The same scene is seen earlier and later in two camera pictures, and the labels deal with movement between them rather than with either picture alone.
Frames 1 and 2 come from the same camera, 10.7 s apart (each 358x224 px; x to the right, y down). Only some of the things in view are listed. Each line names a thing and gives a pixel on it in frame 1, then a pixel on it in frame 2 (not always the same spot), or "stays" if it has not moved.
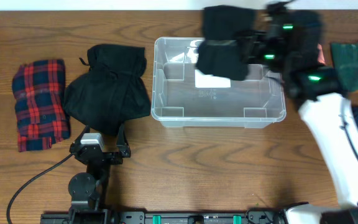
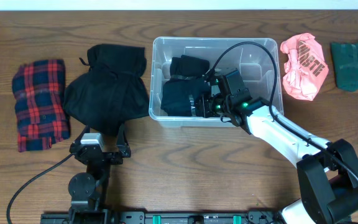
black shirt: (220, 53) -> (185, 65)
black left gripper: (123, 152) stays
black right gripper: (258, 40) -> (205, 109)
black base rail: (123, 217) stays
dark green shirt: (355, 63) stays
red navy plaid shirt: (38, 88) stays
